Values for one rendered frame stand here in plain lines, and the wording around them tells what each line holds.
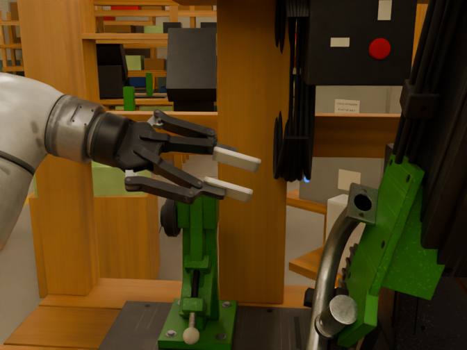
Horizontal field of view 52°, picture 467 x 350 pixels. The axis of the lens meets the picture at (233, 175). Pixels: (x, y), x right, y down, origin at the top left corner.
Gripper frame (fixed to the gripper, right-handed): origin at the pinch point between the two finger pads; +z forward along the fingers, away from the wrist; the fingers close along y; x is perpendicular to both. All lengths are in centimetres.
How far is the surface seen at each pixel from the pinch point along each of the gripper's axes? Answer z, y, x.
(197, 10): -130, 513, 452
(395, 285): 23.8, -10.6, -3.0
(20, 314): -94, 3, 221
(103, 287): -22, -9, 52
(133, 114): -25.0, 23.0, 27.2
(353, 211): 17.2, -1.8, -2.6
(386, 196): 20.4, 0.2, -5.6
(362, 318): 20.2, -15.8, -2.4
